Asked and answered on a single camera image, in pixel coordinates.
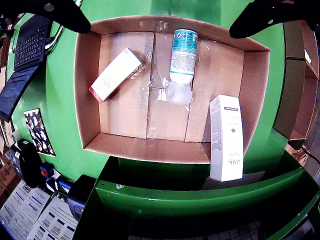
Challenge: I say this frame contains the white cable loop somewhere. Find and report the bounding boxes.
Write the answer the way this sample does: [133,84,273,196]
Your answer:
[44,24,65,53]

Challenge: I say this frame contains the black patterned card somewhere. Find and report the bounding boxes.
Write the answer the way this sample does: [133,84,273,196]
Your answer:
[23,108,57,158]

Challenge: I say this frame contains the white and red carton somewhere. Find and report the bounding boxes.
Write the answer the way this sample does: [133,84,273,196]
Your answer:
[88,47,143,104]

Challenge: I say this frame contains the white d'Alba carton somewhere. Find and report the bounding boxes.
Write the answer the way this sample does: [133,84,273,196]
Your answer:
[209,94,245,183]

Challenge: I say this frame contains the blue and red gadget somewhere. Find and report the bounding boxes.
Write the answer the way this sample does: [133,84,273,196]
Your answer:
[39,161,55,180]

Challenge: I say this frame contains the white tape roll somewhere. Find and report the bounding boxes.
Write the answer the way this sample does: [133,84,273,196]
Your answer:
[11,129,23,143]

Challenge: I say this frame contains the black hanging power cable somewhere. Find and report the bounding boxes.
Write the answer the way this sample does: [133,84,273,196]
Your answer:
[299,146,320,161]

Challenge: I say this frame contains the black handheld scanner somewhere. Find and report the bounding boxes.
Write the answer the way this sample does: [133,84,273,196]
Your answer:
[9,138,45,190]

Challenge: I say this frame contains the black wire mesh panel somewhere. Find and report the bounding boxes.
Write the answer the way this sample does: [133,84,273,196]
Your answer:
[207,219,263,240]

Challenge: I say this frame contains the white bottle teal label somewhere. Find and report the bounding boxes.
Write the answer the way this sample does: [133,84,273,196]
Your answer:
[165,28,200,105]

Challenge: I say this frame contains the white printed paper sheet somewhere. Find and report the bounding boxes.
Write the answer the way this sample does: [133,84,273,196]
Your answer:
[27,197,79,240]
[0,181,51,240]

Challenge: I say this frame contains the white box black spots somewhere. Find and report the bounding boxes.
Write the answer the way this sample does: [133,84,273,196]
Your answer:
[303,48,313,66]

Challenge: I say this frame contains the shallow cardboard tray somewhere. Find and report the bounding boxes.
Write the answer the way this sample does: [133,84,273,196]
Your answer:
[74,14,272,165]

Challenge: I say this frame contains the black label printer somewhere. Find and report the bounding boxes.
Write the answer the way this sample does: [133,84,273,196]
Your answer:
[66,174,98,222]

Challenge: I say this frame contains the green metal shelf unit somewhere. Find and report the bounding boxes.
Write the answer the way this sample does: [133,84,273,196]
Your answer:
[94,148,320,240]

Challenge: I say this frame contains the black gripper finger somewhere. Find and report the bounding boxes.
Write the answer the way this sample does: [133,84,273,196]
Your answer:
[229,0,320,40]
[0,0,91,35]

